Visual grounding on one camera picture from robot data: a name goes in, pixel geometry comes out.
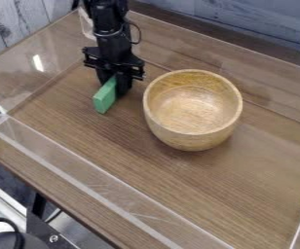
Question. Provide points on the clear acrylic enclosure wall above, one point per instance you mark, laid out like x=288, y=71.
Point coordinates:
x=145, y=195

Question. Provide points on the brown wooden bowl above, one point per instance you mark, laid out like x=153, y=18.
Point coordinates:
x=192, y=108

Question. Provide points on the black metal mount plate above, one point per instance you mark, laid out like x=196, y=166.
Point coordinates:
x=43, y=237

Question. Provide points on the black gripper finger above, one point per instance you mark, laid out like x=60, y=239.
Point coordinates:
x=105, y=75
x=124, y=83

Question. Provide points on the green rectangular block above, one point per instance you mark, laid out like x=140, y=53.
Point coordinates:
x=105, y=96

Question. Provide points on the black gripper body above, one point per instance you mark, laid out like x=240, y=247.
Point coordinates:
x=113, y=54

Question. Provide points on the black table leg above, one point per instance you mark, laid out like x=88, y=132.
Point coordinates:
x=39, y=205

